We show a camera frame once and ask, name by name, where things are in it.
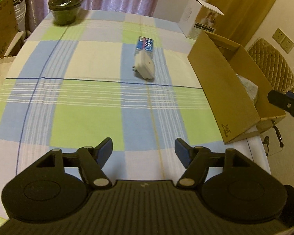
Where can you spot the brown cardboard box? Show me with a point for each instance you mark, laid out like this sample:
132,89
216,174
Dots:
235,87

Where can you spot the wooden door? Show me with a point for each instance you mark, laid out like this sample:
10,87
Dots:
241,18

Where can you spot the white square plug adapter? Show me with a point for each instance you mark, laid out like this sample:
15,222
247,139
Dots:
144,65

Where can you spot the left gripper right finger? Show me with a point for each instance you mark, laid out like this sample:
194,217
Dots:
195,160

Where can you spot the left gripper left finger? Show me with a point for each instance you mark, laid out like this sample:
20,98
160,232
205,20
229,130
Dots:
92,160

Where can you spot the white product box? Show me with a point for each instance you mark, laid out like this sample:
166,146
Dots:
198,16

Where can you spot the blue label plastic case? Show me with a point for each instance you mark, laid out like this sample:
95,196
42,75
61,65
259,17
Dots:
145,44

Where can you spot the brown cardboard boxes stack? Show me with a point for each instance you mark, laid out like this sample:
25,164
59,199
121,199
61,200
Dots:
12,34

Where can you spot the checked tablecloth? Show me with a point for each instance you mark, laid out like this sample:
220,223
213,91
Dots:
73,86

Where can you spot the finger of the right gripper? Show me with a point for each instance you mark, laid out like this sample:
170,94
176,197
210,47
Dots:
283,101

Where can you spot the quilted gold chair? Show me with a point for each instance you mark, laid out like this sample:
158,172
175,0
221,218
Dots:
273,65

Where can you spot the dark green wrapped pot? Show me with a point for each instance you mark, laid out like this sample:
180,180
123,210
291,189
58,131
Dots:
64,11

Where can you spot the wall power socket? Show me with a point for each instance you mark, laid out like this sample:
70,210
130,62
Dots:
284,41

